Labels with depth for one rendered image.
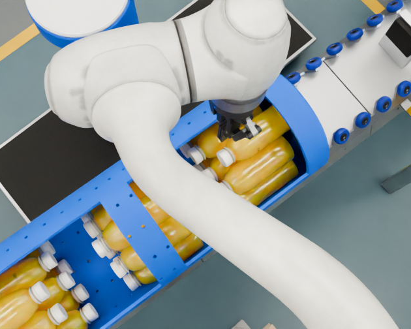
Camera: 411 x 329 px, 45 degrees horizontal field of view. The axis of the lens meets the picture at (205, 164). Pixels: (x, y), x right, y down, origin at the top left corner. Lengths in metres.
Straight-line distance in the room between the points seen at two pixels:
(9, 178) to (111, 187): 1.26
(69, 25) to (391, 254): 1.65
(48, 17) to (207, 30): 0.90
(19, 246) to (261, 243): 0.69
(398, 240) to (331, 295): 1.96
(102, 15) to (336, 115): 0.68
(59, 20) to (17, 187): 1.00
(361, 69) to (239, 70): 0.95
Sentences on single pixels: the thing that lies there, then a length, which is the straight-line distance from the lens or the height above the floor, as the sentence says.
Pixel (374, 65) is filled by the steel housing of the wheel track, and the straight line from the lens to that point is 1.51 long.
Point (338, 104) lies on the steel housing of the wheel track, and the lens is 1.44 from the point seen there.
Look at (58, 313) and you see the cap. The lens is 1.13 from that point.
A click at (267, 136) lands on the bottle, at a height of 1.17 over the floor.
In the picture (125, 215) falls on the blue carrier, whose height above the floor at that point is 1.23.
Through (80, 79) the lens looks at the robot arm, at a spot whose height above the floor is 1.70.
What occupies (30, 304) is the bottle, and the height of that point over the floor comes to 1.17.
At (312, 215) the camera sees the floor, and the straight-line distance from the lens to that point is 2.30.
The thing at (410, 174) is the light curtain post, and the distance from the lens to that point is 2.16.
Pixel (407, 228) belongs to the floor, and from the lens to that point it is 2.41.
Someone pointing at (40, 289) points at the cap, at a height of 1.16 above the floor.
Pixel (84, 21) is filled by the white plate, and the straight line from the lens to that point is 1.40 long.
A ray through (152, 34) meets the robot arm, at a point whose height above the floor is 1.70.
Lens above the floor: 2.21
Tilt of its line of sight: 75 degrees down
